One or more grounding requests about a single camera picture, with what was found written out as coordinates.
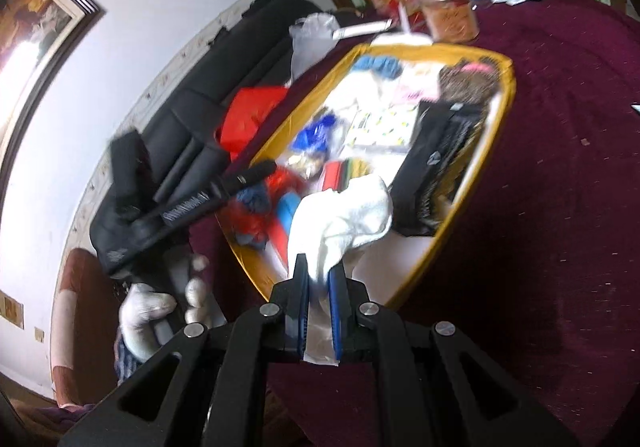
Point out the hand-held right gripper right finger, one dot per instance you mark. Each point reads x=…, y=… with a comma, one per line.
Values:
x=336, y=312

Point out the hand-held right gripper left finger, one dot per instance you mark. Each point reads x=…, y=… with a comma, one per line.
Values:
x=300, y=297

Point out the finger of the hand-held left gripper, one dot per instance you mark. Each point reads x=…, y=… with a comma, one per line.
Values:
x=250, y=174

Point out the red blue yellow striped packet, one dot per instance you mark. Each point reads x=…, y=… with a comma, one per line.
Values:
x=285, y=222

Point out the white towel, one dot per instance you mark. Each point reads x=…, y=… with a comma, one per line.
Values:
x=345, y=217

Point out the yellow storage box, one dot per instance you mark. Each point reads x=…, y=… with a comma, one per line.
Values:
x=307, y=102

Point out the coloured strips packet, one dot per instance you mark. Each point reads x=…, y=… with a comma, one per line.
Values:
x=345, y=172

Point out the lemon print tissue pack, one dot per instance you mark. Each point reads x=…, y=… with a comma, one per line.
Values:
x=385, y=127

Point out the light blue cloth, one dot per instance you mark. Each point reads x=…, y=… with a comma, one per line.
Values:
x=377, y=64

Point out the person's left hand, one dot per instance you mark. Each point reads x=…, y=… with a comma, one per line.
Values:
x=145, y=312

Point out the red plastic bag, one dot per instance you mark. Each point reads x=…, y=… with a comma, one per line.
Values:
x=250, y=117

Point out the black equipment bag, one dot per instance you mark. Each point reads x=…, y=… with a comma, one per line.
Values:
x=210, y=72

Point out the white folded cloth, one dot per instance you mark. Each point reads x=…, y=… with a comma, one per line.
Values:
x=360, y=92

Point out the clear plastic bag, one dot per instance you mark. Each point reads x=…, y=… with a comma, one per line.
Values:
x=312, y=42

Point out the white flat box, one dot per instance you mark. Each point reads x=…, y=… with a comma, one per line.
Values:
x=360, y=29

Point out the pink and white packet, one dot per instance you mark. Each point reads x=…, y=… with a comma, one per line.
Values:
x=417, y=84

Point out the leopard print pouch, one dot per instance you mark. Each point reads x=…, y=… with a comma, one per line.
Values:
x=465, y=82

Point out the framed wall picture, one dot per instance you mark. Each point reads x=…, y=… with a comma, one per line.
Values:
x=50, y=17

